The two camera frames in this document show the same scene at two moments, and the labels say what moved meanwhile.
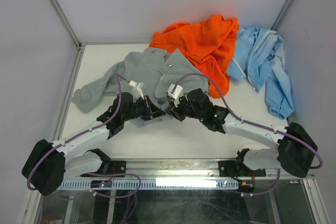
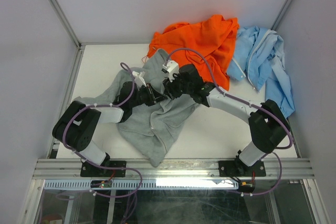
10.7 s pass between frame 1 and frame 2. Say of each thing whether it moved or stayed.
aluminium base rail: stayed
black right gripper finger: moved
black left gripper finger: moved
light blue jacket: stayed
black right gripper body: moved
